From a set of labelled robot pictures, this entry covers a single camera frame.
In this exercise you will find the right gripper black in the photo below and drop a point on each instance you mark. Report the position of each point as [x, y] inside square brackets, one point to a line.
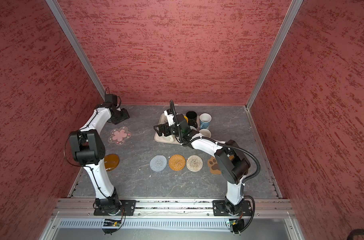
[166, 127]

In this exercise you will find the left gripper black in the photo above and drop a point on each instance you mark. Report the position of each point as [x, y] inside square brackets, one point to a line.
[125, 116]

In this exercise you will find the pink flower coaster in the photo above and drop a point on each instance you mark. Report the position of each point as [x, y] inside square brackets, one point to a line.
[119, 136]

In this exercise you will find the grey round coaster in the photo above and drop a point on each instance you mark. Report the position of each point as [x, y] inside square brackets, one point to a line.
[158, 163]

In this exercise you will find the brown woven rattan coaster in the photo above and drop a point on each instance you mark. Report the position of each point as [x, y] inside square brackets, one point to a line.
[177, 162]

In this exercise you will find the beige woven spiral coaster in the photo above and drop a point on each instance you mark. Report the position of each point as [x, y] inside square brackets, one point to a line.
[194, 163]

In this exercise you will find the brown paw coaster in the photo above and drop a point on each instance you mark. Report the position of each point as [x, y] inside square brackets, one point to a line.
[214, 166]

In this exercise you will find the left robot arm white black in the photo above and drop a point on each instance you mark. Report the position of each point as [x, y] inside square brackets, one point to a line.
[88, 151]

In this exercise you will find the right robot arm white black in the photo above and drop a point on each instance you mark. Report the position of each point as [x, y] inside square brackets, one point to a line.
[236, 164]

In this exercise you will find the amber round coaster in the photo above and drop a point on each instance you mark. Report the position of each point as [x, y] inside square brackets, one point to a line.
[111, 161]

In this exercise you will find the beige serving tray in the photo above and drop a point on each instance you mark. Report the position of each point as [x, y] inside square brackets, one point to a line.
[172, 139]

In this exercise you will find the black mug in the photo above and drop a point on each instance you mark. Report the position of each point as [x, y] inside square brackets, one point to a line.
[192, 118]

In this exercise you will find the white mug right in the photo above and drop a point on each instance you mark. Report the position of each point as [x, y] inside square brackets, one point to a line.
[205, 133]

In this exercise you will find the light blue mug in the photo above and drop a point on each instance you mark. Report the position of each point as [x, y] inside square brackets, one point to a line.
[205, 120]

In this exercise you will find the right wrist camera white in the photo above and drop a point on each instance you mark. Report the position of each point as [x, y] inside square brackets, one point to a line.
[170, 114]

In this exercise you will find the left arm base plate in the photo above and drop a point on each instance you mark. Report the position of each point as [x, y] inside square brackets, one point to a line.
[112, 208]

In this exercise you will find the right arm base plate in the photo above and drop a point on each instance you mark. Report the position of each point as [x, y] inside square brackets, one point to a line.
[226, 208]

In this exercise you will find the aluminium mounting rail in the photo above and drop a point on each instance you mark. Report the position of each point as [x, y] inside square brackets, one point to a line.
[176, 208]

